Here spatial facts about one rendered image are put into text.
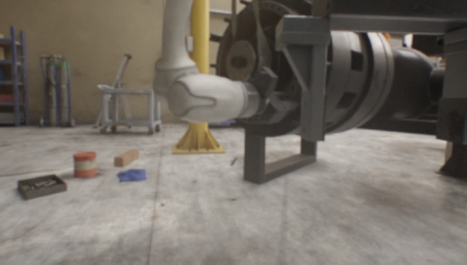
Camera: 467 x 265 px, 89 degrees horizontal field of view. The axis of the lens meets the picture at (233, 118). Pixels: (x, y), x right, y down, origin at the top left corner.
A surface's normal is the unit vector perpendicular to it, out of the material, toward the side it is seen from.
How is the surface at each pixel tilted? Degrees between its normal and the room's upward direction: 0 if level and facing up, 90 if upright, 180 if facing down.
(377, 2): 90
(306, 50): 90
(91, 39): 90
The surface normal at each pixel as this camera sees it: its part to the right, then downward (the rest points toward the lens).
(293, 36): 0.03, 0.08
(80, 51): 0.26, 0.08
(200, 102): 0.47, 0.25
